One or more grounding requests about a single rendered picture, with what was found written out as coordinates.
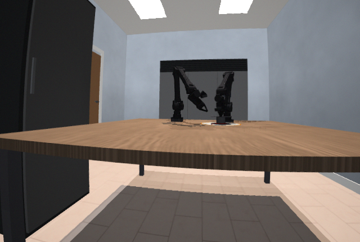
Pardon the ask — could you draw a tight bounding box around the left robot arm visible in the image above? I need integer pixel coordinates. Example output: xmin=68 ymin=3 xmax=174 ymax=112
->
xmin=214 ymin=71 xmax=234 ymax=121

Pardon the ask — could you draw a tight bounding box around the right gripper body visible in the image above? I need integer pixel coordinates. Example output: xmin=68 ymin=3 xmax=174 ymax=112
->
xmin=193 ymin=100 xmax=204 ymax=109

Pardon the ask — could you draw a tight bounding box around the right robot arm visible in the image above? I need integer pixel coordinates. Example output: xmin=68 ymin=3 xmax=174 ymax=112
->
xmin=171 ymin=66 xmax=207 ymax=119

